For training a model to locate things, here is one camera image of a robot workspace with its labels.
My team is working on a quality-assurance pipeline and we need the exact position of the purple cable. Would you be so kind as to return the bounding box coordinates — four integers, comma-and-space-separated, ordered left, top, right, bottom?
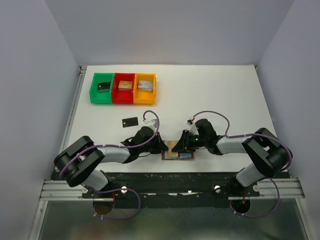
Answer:
58, 110, 161, 221
191, 110, 293, 218

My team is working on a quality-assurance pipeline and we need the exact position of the orange plastic bin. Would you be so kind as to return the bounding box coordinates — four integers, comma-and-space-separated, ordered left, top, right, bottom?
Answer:
133, 73, 157, 105

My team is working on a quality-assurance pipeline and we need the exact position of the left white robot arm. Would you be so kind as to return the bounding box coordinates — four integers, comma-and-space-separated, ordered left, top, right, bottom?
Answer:
53, 126, 169, 198

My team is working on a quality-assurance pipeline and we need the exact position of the black card stack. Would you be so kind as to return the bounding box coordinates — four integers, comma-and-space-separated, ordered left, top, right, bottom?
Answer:
97, 81, 111, 93

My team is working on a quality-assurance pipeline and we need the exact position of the silver card stack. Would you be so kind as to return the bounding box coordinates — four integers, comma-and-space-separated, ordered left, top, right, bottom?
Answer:
137, 80, 153, 93

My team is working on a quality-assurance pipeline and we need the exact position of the green plastic bin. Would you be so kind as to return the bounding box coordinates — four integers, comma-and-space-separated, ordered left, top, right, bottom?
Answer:
89, 72, 115, 105

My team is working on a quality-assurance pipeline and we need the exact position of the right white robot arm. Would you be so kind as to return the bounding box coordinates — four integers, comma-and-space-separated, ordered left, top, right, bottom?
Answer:
171, 118, 293, 196

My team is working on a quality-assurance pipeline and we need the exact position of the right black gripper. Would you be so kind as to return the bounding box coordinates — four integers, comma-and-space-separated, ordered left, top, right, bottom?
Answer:
171, 129, 208, 154

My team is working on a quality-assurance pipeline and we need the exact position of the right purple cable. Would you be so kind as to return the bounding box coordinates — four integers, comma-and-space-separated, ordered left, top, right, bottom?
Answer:
191, 110, 293, 218

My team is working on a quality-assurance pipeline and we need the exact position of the black credit card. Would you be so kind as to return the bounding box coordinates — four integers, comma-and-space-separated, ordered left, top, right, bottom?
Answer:
122, 117, 139, 128

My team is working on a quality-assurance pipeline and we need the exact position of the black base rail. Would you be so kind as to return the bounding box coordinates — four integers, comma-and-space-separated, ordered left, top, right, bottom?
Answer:
82, 172, 260, 209

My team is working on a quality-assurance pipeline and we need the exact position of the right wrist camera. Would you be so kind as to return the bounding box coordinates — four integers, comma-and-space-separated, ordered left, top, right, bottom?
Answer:
186, 118, 199, 135

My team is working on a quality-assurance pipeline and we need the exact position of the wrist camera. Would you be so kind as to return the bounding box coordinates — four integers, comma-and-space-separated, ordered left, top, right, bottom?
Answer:
143, 118, 160, 129
186, 118, 199, 135

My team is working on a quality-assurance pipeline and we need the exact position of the brown leather card holder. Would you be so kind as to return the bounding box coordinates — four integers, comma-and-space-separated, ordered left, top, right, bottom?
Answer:
161, 140, 194, 161

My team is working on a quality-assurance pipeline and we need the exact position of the gold card stack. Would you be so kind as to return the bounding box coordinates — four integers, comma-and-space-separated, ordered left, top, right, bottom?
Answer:
118, 80, 132, 91

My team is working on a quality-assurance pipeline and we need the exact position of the gold credit card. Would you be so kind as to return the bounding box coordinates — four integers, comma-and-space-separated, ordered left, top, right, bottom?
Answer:
164, 141, 180, 160

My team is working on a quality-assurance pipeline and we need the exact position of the red plastic bin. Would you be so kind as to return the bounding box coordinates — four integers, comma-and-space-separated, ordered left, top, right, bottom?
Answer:
111, 73, 135, 105

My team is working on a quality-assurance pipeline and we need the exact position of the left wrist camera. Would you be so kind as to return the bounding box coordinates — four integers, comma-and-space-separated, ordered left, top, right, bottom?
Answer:
143, 118, 160, 129

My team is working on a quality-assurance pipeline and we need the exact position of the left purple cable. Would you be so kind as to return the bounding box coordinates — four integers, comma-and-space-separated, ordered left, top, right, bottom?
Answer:
58, 110, 161, 221

